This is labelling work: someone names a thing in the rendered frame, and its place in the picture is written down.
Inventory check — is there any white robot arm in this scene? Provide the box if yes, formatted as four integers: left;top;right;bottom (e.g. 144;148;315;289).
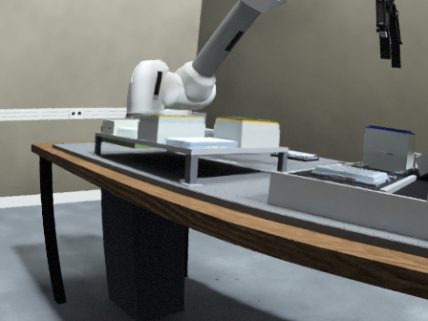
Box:
122;0;288;119

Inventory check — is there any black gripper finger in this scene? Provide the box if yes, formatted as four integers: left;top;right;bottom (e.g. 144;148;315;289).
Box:
389;4;402;68
375;0;394;59

